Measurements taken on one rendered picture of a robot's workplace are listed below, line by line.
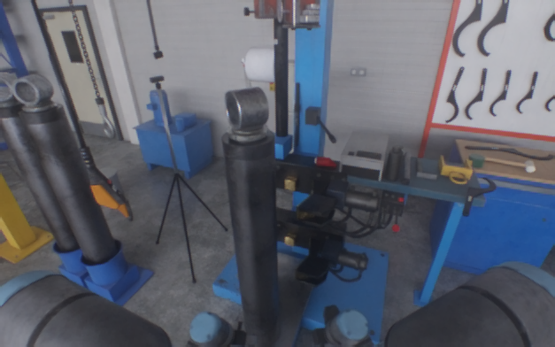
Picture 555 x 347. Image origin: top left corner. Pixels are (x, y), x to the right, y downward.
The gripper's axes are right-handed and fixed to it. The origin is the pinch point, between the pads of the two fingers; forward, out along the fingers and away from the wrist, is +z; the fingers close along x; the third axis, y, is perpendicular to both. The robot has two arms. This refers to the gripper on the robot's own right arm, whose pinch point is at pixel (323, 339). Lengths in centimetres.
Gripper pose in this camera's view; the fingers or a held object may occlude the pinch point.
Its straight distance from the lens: 131.6
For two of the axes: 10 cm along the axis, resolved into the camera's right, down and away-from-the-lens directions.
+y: 1.2, 7.9, -6.0
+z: -1.6, 6.1, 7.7
